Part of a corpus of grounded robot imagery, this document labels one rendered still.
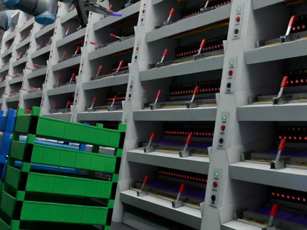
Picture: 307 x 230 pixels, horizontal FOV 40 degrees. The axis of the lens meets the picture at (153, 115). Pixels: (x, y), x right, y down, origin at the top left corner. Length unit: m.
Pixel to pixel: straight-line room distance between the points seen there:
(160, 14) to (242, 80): 0.81
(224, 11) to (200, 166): 0.56
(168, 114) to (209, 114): 0.26
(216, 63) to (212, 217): 0.54
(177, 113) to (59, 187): 0.60
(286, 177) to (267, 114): 0.21
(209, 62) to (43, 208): 0.77
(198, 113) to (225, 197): 0.34
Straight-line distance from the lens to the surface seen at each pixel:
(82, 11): 2.12
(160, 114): 1.78
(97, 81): 2.43
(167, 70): 1.80
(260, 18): 1.52
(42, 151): 1.26
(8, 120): 1.55
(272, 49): 1.36
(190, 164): 1.56
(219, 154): 1.43
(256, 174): 1.31
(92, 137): 1.31
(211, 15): 1.66
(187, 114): 1.62
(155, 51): 2.07
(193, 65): 1.66
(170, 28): 1.88
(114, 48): 2.34
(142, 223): 1.86
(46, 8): 2.01
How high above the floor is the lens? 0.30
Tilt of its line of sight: 6 degrees up
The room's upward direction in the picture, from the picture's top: 9 degrees clockwise
